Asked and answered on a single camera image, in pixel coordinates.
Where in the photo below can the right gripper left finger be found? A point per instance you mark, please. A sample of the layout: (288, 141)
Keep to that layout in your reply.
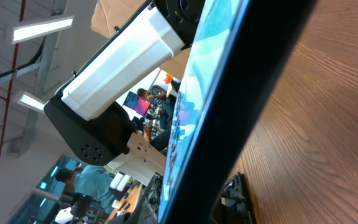
(146, 211)

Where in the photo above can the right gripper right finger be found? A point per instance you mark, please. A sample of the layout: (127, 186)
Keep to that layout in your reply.
(234, 205)

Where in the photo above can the blue Galaxy smartphone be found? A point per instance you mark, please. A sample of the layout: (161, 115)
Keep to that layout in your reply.
(239, 51)

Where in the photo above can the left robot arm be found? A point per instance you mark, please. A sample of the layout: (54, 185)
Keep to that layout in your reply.
(85, 111)

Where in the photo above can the person in teal shirt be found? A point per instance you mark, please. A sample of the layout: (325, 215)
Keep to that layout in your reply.
(91, 181)

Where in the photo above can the open laptop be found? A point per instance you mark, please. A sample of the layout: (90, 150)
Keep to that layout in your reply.
(139, 104)

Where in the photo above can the seated person at laptop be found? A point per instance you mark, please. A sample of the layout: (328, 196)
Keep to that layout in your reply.
(161, 101)

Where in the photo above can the ceiling light fixture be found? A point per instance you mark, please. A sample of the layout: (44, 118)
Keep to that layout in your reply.
(26, 30)
(28, 100)

